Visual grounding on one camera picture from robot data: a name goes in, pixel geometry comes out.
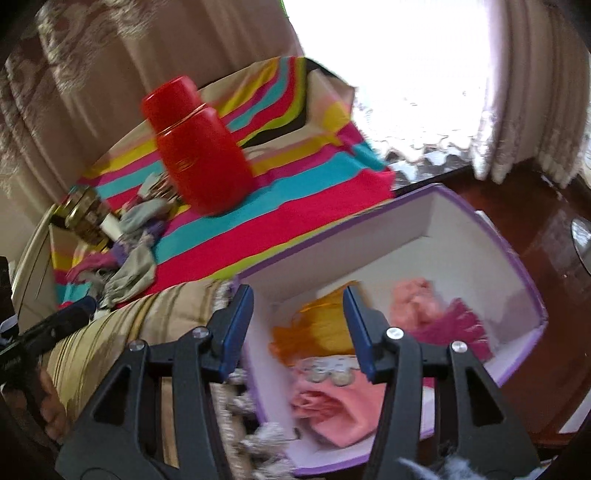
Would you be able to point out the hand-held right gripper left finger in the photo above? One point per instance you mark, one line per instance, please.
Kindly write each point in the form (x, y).
(238, 318)

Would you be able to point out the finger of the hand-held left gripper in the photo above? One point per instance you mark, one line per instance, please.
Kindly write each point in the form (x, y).
(71, 314)

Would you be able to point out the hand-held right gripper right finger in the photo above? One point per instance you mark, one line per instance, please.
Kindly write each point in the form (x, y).
(358, 323)

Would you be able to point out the orange cloth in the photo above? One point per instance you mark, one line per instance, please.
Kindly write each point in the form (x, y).
(318, 327)

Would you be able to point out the purple cardboard box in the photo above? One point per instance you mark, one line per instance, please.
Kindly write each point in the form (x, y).
(438, 240)

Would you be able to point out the person's left hand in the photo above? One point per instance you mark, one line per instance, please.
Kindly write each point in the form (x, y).
(51, 406)

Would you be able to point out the pink sock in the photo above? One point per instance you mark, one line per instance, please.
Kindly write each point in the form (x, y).
(87, 267)

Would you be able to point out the light pink cloth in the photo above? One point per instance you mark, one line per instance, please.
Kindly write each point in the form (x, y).
(415, 302)

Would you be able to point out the beige striped cushion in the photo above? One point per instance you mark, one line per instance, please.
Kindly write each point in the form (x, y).
(138, 318)

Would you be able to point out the beige grey sock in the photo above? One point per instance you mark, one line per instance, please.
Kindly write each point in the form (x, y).
(129, 274)

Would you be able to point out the pink cloth with white trim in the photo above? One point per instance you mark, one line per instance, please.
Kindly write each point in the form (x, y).
(337, 406)

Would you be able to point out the small white cup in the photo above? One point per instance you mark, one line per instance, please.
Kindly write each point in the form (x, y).
(111, 226)

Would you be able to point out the magenta knitted cloth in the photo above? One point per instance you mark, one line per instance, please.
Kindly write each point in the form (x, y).
(457, 332)

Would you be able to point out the glass jar with gold lid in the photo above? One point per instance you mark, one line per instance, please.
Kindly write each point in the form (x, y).
(85, 214)

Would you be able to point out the colourful striped cloth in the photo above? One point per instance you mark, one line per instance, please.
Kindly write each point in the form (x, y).
(286, 217)

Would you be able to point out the red white patterned cloth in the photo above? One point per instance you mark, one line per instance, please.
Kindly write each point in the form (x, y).
(157, 187)

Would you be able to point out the red thermos bottle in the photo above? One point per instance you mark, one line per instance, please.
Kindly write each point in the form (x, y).
(198, 152)

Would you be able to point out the white lace sheer curtain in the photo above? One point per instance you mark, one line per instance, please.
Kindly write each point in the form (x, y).
(415, 152)

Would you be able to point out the chrome stand with round base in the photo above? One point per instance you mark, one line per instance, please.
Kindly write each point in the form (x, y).
(581, 240)

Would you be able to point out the beige embroidered curtain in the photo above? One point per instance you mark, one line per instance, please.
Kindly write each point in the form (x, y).
(92, 69)

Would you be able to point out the pale pink pleated curtain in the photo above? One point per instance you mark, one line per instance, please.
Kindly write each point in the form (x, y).
(531, 92)

